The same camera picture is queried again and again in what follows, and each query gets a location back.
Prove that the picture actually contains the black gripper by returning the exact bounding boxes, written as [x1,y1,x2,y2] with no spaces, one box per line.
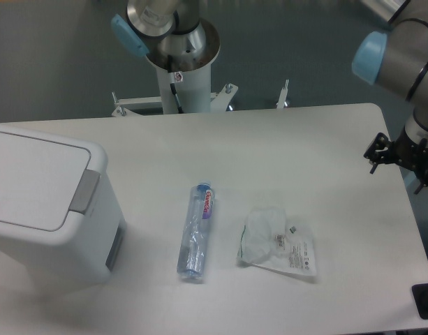
[363,133,428,194]

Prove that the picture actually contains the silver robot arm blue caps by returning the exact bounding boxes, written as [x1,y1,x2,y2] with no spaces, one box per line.
[351,0,428,193]

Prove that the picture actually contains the silver robot base arm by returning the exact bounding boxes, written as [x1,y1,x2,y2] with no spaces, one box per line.
[110,1,221,73]

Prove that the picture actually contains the white trash can body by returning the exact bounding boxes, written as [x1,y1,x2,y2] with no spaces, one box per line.
[0,124,126,283]

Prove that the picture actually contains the white trash can lid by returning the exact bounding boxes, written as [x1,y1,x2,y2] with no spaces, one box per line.
[0,131,108,232]

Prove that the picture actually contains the black device at table edge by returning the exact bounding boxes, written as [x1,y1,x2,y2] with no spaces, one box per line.
[411,283,428,320]

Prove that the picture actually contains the crumpled clear plastic bag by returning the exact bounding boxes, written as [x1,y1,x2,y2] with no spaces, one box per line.
[237,207,318,278]

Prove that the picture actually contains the clear plastic water bottle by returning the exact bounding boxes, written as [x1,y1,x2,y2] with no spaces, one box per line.
[177,181,215,281]

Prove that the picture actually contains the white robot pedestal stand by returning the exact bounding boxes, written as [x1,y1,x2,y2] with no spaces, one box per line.
[110,64,290,118]

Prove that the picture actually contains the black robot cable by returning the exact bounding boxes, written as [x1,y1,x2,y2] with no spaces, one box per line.
[166,54,185,114]

